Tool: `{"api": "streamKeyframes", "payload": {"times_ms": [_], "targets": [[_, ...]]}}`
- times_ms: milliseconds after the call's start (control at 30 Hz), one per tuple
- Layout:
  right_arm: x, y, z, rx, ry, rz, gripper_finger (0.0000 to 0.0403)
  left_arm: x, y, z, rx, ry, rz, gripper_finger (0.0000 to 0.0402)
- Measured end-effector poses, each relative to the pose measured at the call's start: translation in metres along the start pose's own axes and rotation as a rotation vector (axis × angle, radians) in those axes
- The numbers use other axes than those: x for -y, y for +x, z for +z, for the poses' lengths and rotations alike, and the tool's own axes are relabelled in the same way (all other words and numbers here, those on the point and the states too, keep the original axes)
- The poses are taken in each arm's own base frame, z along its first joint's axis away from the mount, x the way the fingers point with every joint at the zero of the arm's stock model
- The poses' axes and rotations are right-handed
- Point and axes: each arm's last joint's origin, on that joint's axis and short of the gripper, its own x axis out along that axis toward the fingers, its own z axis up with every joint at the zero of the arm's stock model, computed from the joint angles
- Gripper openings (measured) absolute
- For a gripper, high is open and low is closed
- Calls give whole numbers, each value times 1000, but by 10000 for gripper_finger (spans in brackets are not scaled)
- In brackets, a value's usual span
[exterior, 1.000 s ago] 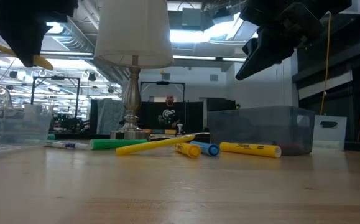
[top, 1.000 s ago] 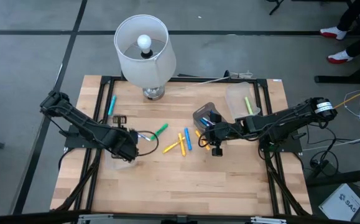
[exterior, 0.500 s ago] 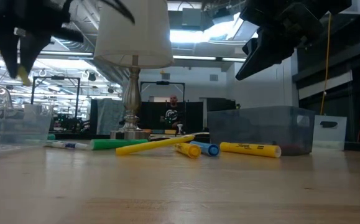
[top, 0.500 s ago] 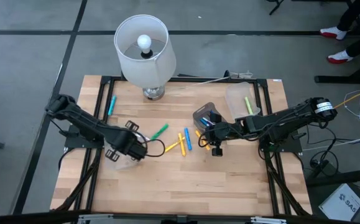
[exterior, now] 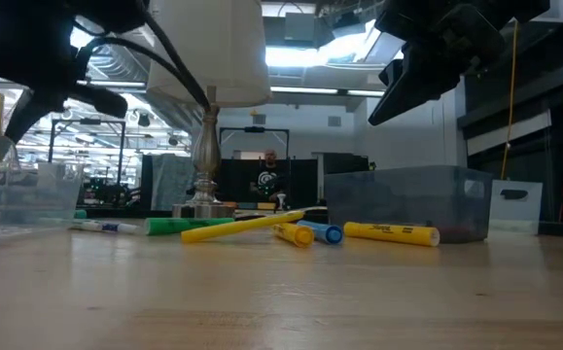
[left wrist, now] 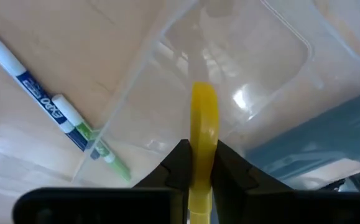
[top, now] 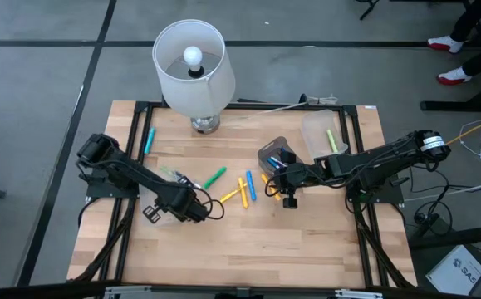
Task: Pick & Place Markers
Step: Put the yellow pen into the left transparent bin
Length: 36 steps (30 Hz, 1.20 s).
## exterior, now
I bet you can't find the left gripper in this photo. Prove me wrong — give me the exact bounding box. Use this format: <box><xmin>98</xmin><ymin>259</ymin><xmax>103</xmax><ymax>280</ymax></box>
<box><xmin>0</xmin><ymin>28</ymin><xmax>130</xmax><ymax>146</ymax></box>

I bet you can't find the long ceiling light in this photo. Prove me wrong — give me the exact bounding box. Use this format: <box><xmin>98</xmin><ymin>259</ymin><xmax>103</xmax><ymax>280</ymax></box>
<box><xmin>269</xmin><ymin>86</ymin><xmax>388</xmax><ymax>98</ymax></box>

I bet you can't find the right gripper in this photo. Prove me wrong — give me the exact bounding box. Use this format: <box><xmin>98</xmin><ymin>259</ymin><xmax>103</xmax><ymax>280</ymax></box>
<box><xmin>367</xmin><ymin>0</ymin><xmax>506</xmax><ymax>127</ymax></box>

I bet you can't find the yellow hanging cable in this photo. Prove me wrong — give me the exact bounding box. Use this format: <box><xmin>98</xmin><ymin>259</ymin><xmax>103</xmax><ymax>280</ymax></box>
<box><xmin>498</xmin><ymin>18</ymin><xmax>521</xmax><ymax>182</ymax></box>

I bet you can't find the black cabinet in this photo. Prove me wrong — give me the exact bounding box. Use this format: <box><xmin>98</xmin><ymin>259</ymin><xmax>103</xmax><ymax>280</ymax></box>
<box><xmin>317</xmin><ymin>151</ymin><xmax>375</xmax><ymax>176</ymax></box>

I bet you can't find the clear plastic bin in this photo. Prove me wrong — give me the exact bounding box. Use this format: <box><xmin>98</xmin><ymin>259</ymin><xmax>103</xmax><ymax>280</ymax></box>
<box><xmin>0</xmin><ymin>129</ymin><xmax>87</xmax><ymax>246</ymax></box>
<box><xmin>487</xmin><ymin>179</ymin><xmax>545</xmax><ymax>235</ymax></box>

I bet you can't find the green highlighter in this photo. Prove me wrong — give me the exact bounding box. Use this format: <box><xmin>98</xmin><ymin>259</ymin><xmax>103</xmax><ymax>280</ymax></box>
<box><xmin>143</xmin><ymin>216</ymin><xmax>236</xmax><ymax>237</ymax></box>

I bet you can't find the black rig frame with camera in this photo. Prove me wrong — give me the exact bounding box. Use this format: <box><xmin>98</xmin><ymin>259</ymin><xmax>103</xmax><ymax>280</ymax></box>
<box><xmin>218</xmin><ymin>125</ymin><xmax>291</xmax><ymax>161</ymax></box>

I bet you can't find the plain yellow highlighter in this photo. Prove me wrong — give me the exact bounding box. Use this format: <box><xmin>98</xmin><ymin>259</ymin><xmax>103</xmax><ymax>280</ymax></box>
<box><xmin>271</xmin><ymin>222</ymin><xmax>316</xmax><ymax>250</ymax></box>

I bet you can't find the white marker with green cap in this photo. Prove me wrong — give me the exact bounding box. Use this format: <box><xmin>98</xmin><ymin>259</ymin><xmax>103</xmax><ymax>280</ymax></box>
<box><xmin>68</xmin><ymin>219</ymin><xmax>140</xmax><ymax>236</ymax></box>

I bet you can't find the grey-blue curtain panel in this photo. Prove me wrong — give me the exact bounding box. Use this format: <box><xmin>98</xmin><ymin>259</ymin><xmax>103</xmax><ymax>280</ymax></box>
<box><xmin>149</xmin><ymin>153</ymin><xmax>195</xmax><ymax>212</ymax></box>

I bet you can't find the yellow highlighter with black print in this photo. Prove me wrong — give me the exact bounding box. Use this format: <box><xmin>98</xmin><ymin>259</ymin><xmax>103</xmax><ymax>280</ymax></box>
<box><xmin>342</xmin><ymin>221</ymin><xmax>441</xmax><ymax>248</ymax></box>

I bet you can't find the person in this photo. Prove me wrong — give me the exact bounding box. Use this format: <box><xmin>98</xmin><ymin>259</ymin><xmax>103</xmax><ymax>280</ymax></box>
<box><xmin>249</xmin><ymin>148</ymin><xmax>288</xmax><ymax>203</ymax></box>

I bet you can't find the blue highlighter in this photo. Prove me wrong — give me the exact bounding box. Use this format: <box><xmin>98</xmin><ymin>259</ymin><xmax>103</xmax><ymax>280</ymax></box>
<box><xmin>296</xmin><ymin>219</ymin><xmax>345</xmax><ymax>246</ymax></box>

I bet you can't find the black left wrist camera cable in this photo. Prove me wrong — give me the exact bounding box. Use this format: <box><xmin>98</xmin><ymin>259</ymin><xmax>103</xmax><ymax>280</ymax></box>
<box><xmin>71</xmin><ymin>9</ymin><xmax>213</xmax><ymax>113</ymax></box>

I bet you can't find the white shade silver table lamp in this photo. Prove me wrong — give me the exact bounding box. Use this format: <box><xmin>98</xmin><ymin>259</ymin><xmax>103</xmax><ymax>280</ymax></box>
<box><xmin>145</xmin><ymin>0</ymin><xmax>273</xmax><ymax>220</ymax></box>

